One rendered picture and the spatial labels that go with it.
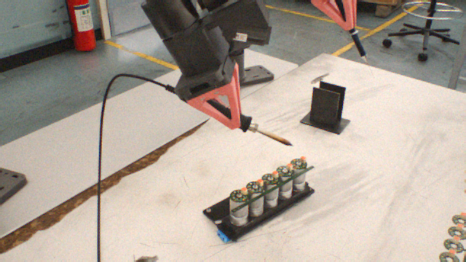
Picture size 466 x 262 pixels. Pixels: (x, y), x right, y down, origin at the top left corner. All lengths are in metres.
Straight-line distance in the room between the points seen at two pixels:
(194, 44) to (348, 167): 0.35
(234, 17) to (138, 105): 0.45
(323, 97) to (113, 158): 0.39
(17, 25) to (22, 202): 2.56
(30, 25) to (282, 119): 2.59
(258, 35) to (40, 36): 2.85
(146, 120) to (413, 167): 0.50
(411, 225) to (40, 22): 2.93
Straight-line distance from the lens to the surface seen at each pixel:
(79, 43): 3.30
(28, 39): 3.28
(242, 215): 0.59
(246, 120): 0.60
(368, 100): 0.97
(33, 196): 0.74
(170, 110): 0.90
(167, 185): 0.70
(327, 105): 0.83
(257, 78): 1.01
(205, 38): 0.53
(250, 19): 0.53
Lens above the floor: 1.19
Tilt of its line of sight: 32 degrees down
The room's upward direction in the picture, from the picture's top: straight up
